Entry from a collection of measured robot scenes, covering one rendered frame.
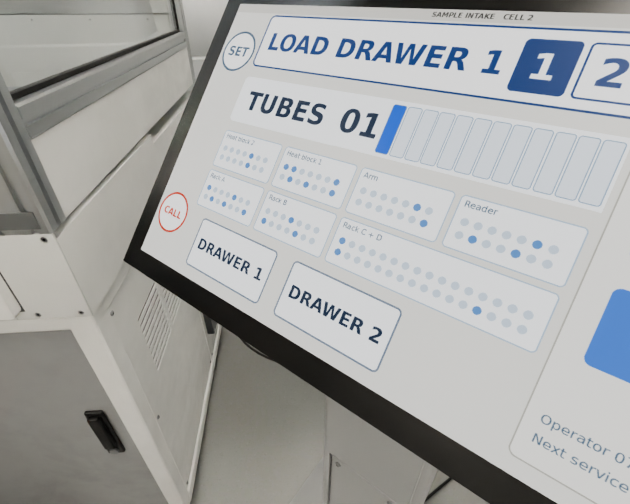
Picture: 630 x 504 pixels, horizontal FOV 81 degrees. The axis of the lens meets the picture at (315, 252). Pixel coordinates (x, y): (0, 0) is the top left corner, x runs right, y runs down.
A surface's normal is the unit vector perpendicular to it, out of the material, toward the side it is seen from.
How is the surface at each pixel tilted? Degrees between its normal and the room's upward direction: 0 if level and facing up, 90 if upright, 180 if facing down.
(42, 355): 90
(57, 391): 90
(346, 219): 50
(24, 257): 90
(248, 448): 0
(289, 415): 0
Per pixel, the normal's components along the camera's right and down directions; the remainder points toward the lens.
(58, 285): 0.07, 0.58
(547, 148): -0.46, -0.17
